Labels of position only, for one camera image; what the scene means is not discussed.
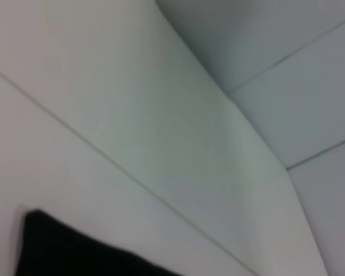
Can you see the black shirt with FREE print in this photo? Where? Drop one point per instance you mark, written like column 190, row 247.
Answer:
column 74, row 253

